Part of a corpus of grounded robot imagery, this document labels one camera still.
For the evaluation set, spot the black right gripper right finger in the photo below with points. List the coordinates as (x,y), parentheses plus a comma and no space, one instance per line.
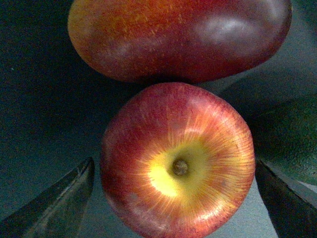
(292,207)

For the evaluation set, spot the near black display tray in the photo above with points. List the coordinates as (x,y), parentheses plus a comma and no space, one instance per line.
(55,108)

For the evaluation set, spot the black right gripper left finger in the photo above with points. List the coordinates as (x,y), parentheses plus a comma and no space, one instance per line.
(56,212)

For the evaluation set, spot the red yellow apple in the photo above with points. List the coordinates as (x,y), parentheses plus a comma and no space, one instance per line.
(177,162)

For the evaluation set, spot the red orange mango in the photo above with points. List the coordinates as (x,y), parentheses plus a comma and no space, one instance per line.
(166,40)

